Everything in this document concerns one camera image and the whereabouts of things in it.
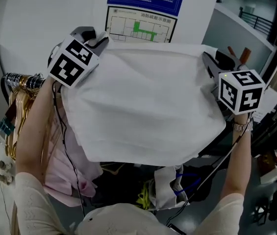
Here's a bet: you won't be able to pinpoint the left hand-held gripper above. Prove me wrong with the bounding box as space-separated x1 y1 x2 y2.
47 26 111 90

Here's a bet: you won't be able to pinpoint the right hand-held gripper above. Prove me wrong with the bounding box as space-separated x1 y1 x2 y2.
201 51 267 116

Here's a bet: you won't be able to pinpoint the person's left forearm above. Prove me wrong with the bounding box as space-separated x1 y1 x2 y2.
15 79 66 181

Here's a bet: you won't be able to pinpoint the person's right forearm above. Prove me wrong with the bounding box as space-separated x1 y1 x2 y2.
222 114 253 201

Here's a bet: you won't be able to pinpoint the brown wooden coat stand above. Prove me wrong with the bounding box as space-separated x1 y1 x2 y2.
227 46 252 65

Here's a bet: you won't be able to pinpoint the black framed glass doors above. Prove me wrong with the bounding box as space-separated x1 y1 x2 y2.
202 0 277 88

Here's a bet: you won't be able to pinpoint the black railing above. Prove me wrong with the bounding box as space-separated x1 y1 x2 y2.
238 7 274 36

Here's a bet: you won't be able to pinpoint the silver wristwatch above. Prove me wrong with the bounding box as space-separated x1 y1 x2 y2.
232 121 254 133

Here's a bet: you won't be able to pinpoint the gold metal hanger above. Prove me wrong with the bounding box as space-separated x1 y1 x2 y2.
9 74 37 141

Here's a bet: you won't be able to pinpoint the row of wooden hangers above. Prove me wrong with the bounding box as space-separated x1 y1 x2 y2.
5 73 56 162

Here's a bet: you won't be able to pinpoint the teal clip hanger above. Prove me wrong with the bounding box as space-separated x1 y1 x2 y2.
0 116 16 137

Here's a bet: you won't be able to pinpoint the pink garment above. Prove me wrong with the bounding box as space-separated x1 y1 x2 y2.
42 89 102 208

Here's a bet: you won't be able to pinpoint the yellow-green bag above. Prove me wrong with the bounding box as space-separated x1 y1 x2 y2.
135 182 158 211

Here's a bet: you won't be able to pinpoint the person's cream knit sweater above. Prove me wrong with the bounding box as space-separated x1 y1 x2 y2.
10 172 246 235

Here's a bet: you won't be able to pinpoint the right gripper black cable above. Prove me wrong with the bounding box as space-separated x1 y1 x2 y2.
164 123 252 228

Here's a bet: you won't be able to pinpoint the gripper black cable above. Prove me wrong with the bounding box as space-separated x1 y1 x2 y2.
164 123 252 228
50 80 87 218

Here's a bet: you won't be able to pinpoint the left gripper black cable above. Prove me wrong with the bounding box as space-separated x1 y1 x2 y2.
50 80 87 218

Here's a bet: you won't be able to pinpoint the white tote bag blue handles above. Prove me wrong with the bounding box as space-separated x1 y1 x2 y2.
152 164 198 211

